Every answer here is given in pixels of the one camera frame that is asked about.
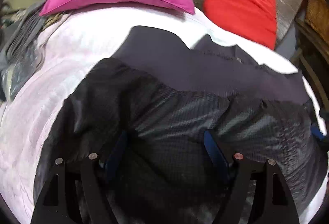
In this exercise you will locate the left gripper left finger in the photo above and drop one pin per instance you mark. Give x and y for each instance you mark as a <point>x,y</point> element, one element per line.
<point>77,188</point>

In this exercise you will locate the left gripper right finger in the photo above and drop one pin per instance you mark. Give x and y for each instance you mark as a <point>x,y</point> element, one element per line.
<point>272,200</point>

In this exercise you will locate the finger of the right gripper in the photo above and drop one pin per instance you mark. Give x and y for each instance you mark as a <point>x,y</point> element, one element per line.
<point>315,129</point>

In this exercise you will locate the black quilted jacket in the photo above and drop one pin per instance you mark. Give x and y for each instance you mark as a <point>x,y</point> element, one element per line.
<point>166,96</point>

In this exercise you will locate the wooden side table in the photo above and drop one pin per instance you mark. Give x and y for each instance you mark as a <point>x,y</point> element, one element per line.
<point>312,53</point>

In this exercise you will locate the red pillow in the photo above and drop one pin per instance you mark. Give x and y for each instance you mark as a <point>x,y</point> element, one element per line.
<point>255,20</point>

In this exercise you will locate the grey garment bag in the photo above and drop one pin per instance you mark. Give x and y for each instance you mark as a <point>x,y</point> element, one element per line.
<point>21,57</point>

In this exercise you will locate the white bed blanket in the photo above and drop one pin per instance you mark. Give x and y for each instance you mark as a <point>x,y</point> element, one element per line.
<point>74,46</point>

